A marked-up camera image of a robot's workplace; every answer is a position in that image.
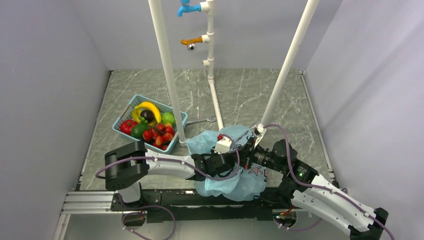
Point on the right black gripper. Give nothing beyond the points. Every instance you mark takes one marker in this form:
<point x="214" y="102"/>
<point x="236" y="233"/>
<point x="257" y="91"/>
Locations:
<point x="250" y="153"/>

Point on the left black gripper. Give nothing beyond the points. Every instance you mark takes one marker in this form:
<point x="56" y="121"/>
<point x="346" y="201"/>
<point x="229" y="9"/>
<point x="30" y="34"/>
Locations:
<point x="214" y="153"/>

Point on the light blue plastic bag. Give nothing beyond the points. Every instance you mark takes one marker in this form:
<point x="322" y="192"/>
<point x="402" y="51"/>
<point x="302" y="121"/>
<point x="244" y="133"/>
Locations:
<point x="241" y="187"/>

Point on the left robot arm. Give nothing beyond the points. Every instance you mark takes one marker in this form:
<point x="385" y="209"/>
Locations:
<point x="126" y="165"/>

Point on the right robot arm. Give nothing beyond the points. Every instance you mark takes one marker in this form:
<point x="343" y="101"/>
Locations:
<point x="303" y="187"/>

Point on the green fake fruit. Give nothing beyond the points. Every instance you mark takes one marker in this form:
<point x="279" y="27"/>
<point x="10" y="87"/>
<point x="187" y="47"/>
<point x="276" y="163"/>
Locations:
<point x="168" y="118"/>

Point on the dark purple fake mangosteen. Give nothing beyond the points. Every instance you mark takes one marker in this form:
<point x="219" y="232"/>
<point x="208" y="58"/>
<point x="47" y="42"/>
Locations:
<point x="147" y="116"/>

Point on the dark green fake avocado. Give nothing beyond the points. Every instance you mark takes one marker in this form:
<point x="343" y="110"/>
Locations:
<point x="138" y="130"/>

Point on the yellow fake pepper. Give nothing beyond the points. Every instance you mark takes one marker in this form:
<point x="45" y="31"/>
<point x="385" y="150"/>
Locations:
<point x="136" y="115"/>

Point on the silver steel wrench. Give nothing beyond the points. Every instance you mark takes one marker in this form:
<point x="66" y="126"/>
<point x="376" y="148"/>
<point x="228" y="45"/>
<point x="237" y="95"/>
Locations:
<point x="209" y="119"/>

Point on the orange plastic faucet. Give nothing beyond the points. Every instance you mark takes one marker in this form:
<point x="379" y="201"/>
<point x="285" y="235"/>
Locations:
<point x="191" y="43"/>

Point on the blue plastic faucet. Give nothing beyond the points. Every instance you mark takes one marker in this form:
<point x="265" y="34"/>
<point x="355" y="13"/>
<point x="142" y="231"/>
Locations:
<point x="187" y="8"/>

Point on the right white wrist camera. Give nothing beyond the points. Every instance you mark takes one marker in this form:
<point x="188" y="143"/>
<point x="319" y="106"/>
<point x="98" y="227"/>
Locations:
<point x="259" y="131"/>

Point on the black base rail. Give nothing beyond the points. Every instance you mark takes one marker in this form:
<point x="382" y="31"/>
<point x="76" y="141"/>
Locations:
<point x="189" y="205"/>

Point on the white pvc pipe frame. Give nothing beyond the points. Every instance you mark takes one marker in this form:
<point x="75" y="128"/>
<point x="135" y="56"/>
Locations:
<point x="208" y="7"/>

